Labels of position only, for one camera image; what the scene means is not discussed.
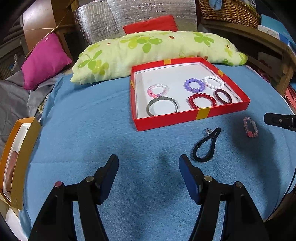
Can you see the magenta pillow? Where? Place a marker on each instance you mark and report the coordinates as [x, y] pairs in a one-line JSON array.
[[44, 62]]

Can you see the red cushion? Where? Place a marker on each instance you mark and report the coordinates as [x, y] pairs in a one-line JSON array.
[[150, 24]]

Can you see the wicker basket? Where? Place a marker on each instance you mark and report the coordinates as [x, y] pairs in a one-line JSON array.
[[231, 11]]

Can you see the maroon bangle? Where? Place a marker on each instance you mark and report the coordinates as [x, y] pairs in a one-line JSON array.
[[217, 96]]

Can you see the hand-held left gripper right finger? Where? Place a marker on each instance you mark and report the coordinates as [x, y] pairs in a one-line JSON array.
[[189, 180]]

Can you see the grey green bangle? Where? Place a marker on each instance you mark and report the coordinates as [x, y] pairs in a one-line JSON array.
[[150, 109]]

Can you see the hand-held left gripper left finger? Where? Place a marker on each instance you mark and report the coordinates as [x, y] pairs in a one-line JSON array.
[[107, 178]]

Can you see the brown wooden panel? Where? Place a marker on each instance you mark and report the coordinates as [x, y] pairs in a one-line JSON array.
[[39, 20]]

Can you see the blue cardboard box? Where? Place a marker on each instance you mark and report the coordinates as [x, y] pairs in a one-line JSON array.
[[275, 27]]

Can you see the red cardboard box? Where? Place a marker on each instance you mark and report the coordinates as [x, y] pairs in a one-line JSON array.
[[161, 120]]

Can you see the orange cardboard box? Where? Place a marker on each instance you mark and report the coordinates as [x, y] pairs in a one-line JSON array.
[[25, 162]]

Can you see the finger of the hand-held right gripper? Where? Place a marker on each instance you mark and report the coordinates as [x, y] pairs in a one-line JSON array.
[[278, 120]]

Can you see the white patterned box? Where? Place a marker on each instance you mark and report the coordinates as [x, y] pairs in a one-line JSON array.
[[268, 31]]

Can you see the grey cloth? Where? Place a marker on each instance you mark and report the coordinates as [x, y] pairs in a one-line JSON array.
[[13, 99]]

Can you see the green floral pillow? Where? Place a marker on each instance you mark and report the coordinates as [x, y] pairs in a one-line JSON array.
[[138, 51]]

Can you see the wooden shelf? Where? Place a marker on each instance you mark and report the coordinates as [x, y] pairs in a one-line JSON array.
[[254, 41]]

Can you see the blue cloth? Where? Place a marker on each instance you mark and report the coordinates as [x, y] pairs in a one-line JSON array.
[[216, 3]]

